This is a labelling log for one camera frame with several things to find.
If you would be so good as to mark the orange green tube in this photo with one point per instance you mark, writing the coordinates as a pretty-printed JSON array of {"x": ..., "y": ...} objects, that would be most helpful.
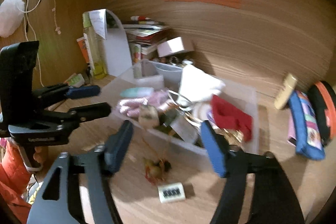
[{"x": 75, "y": 80}]

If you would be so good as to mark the left hand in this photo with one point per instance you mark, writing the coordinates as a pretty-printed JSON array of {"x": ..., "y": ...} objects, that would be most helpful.
[{"x": 33, "y": 157}]

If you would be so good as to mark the stack of books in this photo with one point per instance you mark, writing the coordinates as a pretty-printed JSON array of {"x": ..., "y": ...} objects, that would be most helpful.
[{"x": 144, "y": 35}]

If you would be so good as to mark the orange sleeve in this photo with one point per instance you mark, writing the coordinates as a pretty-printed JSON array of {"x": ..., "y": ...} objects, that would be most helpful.
[{"x": 14, "y": 180}]

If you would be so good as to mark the round white lidded container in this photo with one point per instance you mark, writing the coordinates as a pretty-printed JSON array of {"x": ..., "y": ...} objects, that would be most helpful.
[{"x": 203, "y": 111}]

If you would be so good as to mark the gold drawstring pouch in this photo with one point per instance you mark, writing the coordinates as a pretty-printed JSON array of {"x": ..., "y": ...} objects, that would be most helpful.
[{"x": 232, "y": 135}]

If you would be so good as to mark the small tan packet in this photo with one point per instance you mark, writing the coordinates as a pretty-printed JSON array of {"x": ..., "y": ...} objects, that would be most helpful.
[{"x": 148, "y": 116}]

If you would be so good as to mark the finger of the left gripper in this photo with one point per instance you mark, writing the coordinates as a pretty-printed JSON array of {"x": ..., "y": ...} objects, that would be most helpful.
[
  {"x": 80, "y": 114},
  {"x": 63, "y": 91}
]

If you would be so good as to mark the small white patterned box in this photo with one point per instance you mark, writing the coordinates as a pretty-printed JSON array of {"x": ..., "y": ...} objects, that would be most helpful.
[{"x": 171, "y": 192}]

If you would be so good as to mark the clear plastic storage bin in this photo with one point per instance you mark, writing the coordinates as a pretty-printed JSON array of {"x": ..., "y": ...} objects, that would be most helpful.
[{"x": 168, "y": 77}]

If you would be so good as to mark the dark green glass jar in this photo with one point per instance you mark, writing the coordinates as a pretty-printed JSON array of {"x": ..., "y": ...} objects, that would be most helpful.
[{"x": 173, "y": 122}]

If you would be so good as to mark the light teal tube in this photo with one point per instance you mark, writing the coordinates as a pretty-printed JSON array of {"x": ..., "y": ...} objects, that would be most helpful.
[{"x": 137, "y": 92}]

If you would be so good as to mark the small white cardboard box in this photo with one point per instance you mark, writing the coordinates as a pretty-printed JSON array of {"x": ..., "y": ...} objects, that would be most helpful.
[{"x": 175, "y": 46}]

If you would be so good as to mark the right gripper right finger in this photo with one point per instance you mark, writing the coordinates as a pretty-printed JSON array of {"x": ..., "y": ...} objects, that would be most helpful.
[{"x": 273, "y": 199}]

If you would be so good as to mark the blue patchwork pencil case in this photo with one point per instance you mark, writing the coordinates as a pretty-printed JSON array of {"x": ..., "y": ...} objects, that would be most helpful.
[{"x": 307, "y": 137}]

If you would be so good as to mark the black orange zip case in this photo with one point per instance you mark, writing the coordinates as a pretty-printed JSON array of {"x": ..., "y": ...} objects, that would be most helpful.
[{"x": 322, "y": 99}]

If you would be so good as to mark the white file holder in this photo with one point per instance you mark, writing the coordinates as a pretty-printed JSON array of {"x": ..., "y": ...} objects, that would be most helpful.
[{"x": 113, "y": 45}]

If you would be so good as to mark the pink knitted item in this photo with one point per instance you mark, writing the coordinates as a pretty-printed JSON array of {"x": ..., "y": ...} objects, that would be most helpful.
[{"x": 130, "y": 107}]

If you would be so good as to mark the yellow green bottle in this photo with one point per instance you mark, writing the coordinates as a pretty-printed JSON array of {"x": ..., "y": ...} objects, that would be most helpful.
[{"x": 97, "y": 65}]

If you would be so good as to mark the white drawstring cloth pouch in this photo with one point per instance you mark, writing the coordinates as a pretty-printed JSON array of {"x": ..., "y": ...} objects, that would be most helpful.
[{"x": 197, "y": 86}]

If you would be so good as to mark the white fluffy pompom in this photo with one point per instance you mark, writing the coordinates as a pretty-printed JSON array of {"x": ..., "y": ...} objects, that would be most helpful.
[{"x": 12, "y": 13}]

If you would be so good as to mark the red velvet pouch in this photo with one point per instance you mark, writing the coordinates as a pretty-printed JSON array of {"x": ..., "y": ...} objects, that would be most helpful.
[{"x": 228, "y": 116}]

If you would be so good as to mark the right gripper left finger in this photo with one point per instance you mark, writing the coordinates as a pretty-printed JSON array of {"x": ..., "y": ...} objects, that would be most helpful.
[{"x": 58, "y": 200}]

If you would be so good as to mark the cream lotion bottle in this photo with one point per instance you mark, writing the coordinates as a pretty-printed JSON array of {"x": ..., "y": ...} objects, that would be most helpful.
[{"x": 288, "y": 86}]

